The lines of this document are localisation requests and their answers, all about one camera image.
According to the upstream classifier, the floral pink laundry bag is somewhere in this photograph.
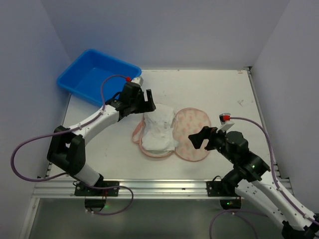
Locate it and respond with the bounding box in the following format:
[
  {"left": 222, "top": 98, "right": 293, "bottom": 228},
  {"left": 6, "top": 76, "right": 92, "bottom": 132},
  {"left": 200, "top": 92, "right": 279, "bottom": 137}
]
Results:
[{"left": 131, "top": 107, "right": 212, "bottom": 162}]

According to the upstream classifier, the white bra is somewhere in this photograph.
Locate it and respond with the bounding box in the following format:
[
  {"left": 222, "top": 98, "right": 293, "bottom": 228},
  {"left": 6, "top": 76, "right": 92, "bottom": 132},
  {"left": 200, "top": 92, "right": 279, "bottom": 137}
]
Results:
[{"left": 142, "top": 104, "right": 178, "bottom": 152}]

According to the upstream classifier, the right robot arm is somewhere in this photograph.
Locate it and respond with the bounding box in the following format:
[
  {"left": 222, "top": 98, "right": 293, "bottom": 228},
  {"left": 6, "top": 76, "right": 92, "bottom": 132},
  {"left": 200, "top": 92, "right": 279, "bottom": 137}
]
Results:
[{"left": 188, "top": 126, "right": 319, "bottom": 239}]

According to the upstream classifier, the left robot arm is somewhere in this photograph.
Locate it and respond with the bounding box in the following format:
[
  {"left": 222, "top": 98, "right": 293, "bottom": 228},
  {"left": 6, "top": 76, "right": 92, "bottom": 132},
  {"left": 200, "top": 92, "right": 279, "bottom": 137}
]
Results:
[{"left": 47, "top": 82, "right": 156, "bottom": 188}]

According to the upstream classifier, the blue plastic bin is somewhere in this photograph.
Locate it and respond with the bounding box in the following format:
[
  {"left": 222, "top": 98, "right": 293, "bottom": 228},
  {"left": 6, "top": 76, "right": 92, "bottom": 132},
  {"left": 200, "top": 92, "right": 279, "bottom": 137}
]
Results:
[{"left": 57, "top": 49, "right": 142, "bottom": 107}]

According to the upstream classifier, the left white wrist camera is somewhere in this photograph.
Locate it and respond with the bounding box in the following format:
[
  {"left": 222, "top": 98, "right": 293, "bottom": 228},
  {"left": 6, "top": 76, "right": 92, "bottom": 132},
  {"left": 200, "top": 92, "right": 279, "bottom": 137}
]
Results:
[{"left": 125, "top": 76, "right": 144, "bottom": 86}]

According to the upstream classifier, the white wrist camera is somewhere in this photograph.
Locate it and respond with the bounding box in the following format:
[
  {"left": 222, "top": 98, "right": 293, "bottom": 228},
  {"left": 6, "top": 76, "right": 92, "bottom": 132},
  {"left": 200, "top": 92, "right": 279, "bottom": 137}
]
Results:
[
  {"left": 217, "top": 113, "right": 234, "bottom": 132},
  {"left": 125, "top": 76, "right": 144, "bottom": 86}
]

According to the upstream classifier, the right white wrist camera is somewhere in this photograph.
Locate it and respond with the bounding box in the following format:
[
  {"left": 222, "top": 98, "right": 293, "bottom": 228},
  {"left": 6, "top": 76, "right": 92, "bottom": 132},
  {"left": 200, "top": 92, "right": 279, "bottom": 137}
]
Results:
[{"left": 217, "top": 113, "right": 234, "bottom": 132}]

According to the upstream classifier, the right black base bracket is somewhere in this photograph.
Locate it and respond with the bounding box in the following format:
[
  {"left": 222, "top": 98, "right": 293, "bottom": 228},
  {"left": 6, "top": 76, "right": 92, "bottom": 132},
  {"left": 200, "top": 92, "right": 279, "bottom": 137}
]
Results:
[{"left": 205, "top": 176, "right": 242, "bottom": 210}]

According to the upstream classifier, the black base bracket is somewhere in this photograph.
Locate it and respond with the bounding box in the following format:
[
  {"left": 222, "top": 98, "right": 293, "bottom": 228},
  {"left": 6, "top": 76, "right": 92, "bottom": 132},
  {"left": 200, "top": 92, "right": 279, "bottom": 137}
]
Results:
[
  {"left": 73, "top": 181, "right": 119, "bottom": 212},
  {"left": 205, "top": 176, "right": 242, "bottom": 210}
]

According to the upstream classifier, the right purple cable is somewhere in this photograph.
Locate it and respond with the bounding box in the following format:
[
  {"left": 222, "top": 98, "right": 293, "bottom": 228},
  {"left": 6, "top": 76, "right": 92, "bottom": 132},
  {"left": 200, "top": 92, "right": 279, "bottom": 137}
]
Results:
[{"left": 208, "top": 116, "right": 319, "bottom": 239}]

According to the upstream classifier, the purple cable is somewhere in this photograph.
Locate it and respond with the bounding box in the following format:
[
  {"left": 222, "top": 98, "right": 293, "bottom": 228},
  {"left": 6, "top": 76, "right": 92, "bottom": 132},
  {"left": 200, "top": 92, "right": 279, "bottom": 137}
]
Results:
[
  {"left": 10, "top": 74, "right": 134, "bottom": 215},
  {"left": 208, "top": 116, "right": 319, "bottom": 239}
]

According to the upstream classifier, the aluminium mounting rail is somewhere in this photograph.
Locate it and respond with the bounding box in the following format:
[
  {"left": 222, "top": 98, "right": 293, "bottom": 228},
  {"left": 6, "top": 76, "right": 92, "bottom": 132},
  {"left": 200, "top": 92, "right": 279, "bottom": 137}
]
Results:
[{"left": 32, "top": 178, "right": 292, "bottom": 199}]

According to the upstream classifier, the left black base bracket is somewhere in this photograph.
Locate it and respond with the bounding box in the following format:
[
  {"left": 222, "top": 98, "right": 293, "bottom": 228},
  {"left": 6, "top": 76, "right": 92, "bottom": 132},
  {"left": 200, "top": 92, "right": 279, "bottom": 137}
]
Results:
[{"left": 73, "top": 181, "right": 119, "bottom": 212}]

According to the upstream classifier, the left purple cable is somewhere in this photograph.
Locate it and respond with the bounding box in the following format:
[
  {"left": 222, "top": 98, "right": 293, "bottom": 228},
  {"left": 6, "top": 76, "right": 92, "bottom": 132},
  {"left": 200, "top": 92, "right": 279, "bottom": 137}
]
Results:
[{"left": 10, "top": 74, "right": 134, "bottom": 215}]

